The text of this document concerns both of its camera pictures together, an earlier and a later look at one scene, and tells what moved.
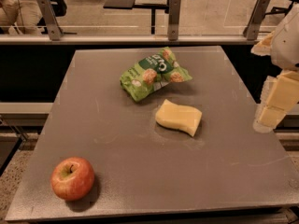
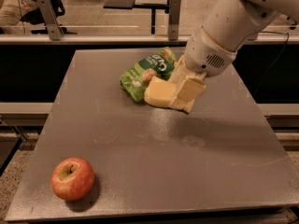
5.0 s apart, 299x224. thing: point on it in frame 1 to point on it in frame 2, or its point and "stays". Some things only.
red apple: x=72 y=178 stays
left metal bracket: x=49 y=17 stays
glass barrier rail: x=128 y=39 stays
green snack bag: x=151 y=73 stays
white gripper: x=288 y=49 to x=207 y=54
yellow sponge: x=182 y=118 to x=159 y=91
